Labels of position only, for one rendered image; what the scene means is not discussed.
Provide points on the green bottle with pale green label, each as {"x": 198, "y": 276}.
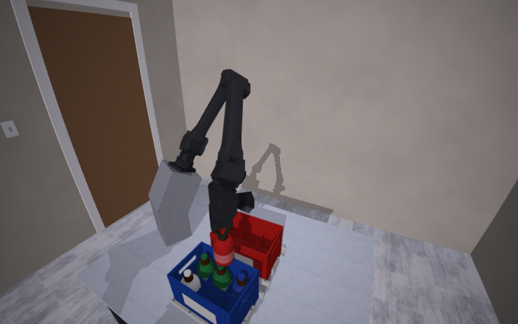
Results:
{"x": 221, "y": 277}
{"x": 205, "y": 266}

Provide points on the red bottle with pink label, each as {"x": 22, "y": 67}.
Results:
{"x": 223, "y": 249}

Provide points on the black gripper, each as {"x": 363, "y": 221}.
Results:
{"x": 215, "y": 223}

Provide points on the blue plastic crate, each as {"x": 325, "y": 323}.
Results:
{"x": 211, "y": 303}

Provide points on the red plastic crate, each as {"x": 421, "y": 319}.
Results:
{"x": 254, "y": 241}

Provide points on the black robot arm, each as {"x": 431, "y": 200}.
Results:
{"x": 229, "y": 171}

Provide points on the white bottle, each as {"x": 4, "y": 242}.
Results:
{"x": 191, "y": 280}

